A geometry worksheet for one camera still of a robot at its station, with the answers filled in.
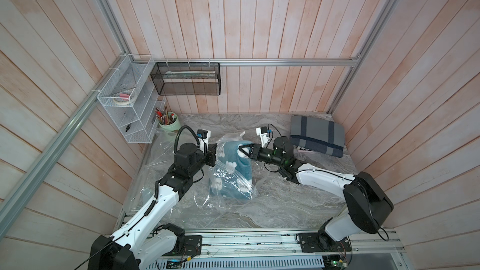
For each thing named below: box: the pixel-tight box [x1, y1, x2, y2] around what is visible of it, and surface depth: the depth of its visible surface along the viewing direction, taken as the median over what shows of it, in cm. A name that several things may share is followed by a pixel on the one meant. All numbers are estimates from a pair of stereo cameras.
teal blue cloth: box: [210, 140, 254, 201], surface depth 78 cm
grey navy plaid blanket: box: [290, 115, 346, 159], surface depth 100 cm
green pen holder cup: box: [157, 111, 182, 132], surface depth 100 cm
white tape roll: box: [112, 98, 131, 106], surface depth 74 cm
